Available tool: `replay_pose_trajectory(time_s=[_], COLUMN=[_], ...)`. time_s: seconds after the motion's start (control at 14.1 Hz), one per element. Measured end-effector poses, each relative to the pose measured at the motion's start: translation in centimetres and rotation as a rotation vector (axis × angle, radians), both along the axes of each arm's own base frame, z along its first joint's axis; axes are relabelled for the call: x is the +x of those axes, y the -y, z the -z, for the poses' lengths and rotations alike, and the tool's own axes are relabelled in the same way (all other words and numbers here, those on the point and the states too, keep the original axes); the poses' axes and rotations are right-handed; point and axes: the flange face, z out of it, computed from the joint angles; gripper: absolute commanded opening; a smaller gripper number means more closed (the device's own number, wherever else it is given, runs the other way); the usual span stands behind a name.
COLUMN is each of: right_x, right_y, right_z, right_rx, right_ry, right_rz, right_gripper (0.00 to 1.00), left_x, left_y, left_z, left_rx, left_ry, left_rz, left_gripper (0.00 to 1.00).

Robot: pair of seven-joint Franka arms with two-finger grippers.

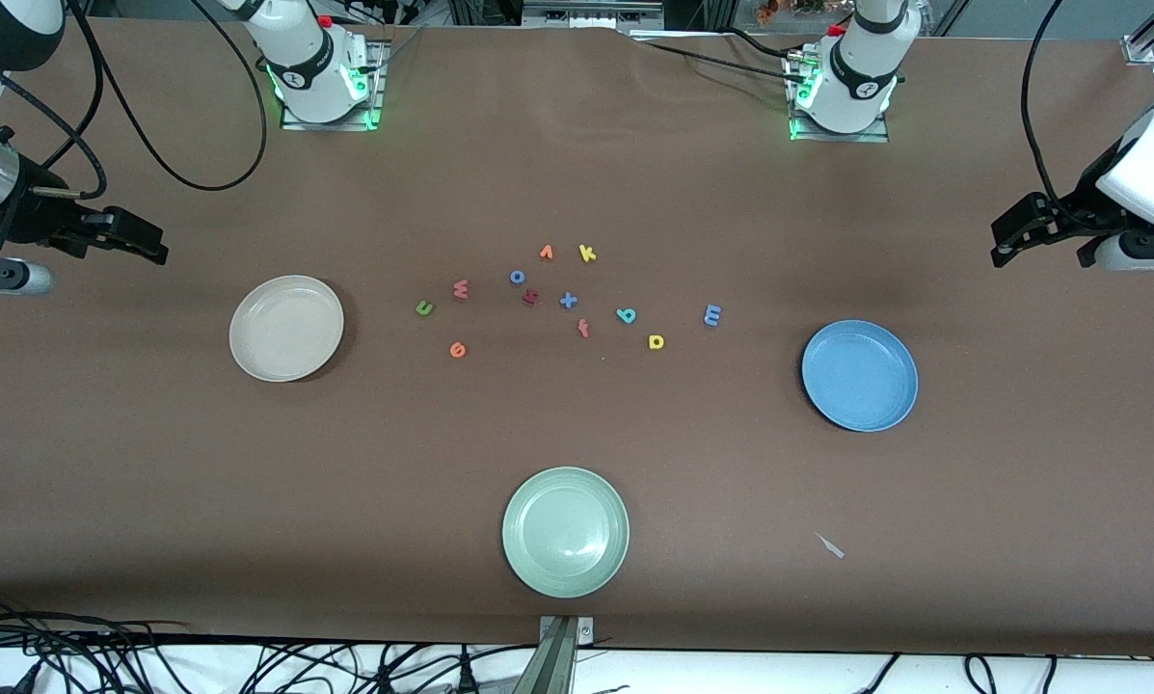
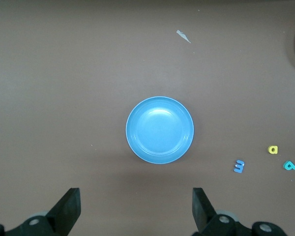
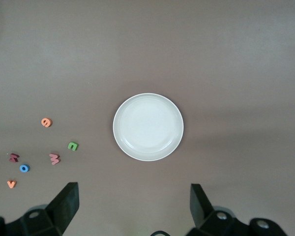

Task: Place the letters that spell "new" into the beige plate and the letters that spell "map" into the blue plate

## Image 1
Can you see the small orange object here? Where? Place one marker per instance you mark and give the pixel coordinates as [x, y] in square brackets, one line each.
[767, 12]

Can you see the blue foam letter m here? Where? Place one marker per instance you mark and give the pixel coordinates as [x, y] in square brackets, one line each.
[712, 314]

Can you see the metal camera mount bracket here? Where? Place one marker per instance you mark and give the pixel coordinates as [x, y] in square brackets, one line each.
[562, 660]

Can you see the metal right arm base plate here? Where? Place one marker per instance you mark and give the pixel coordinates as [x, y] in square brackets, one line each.
[376, 96]

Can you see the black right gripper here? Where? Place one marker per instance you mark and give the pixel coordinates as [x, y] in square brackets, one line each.
[39, 220]

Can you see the brown table cover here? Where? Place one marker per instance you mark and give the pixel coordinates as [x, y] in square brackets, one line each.
[731, 482]

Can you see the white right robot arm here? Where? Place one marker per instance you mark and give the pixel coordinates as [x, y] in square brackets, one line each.
[311, 58]

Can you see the beige round plate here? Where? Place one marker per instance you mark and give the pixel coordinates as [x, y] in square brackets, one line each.
[286, 328]

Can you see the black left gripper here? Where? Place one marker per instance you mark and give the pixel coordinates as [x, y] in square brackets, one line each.
[1075, 209]

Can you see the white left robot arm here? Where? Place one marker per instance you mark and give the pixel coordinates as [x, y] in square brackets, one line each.
[856, 67]

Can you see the green round plate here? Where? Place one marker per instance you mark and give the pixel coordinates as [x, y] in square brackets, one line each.
[565, 532]

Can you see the metal equipment rack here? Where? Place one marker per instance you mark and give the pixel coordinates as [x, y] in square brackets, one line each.
[591, 12]

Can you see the blue round plate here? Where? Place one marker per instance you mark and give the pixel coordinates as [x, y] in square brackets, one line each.
[860, 375]

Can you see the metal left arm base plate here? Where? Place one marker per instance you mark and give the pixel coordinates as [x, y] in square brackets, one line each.
[837, 138]

